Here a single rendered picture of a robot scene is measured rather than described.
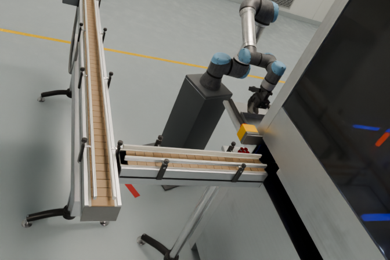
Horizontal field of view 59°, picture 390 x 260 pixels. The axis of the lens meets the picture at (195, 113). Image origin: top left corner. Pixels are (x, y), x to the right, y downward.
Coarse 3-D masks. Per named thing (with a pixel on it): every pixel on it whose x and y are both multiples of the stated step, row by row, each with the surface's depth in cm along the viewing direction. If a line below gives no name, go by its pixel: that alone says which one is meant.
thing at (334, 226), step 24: (288, 120) 151; (288, 144) 150; (288, 168) 148; (312, 168) 135; (288, 192) 146; (312, 192) 134; (336, 192) 124; (312, 216) 133; (336, 216) 122; (336, 240) 121; (360, 240) 113
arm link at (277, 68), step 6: (276, 60) 182; (270, 66) 183; (276, 66) 179; (282, 66) 179; (270, 72) 182; (276, 72) 180; (282, 72) 180; (270, 78) 183; (276, 78) 182; (276, 84) 186
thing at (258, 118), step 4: (244, 112) 200; (244, 116) 202; (248, 116) 203; (252, 116) 204; (256, 116) 205; (260, 116) 206; (244, 120) 195; (248, 120) 201; (252, 120) 203; (256, 120) 204; (260, 120) 206; (248, 124) 191; (252, 124) 199; (256, 124) 201; (256, 128) 197
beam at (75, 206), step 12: (72, 60) 263; (72, 72) 251; (72, 84) 239; (72, 96) 228; (72, 108) 219; (72, 120) 210; (72, 132) 201; (72, 144) 194; (72, 156) 187; (72, 168) 180; (72, 180) 174; (72, 192) 168; (72, 204) 163
